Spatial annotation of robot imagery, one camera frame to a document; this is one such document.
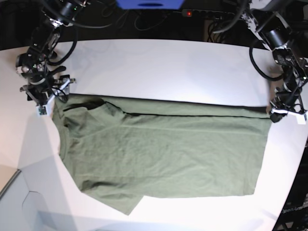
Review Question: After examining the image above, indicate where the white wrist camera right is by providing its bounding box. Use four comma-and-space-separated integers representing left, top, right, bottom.
36, 104, 52, 116

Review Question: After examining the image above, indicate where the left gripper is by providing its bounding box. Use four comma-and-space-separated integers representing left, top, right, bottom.
268, 97, 308, 123

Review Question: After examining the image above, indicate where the black power strip red light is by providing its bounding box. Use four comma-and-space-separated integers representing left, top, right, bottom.
181, 9, 235, 20

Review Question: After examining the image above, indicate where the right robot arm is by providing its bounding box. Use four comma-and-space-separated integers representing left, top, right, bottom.
15, 0, 106, 116

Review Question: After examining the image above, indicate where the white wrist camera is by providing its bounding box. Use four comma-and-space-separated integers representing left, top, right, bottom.
36, 104, 52, 116
296, 113, 308, 125

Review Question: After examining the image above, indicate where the blue box at top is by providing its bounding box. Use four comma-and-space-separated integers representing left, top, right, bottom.
116, 0, 184, 10

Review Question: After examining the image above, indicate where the white side panel board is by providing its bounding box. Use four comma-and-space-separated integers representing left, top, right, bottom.
0, 170, 45, 231

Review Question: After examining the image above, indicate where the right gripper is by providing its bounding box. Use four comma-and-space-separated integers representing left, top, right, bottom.
20, 76, 76, 116

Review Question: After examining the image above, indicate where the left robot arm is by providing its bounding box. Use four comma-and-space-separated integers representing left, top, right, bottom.
215, 0, 308, 125

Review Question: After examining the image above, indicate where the green t-shirt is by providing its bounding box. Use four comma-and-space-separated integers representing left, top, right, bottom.
52, 95, 271, 215

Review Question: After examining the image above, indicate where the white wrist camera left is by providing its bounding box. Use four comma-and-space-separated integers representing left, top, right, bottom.
296, 113, 308, 125

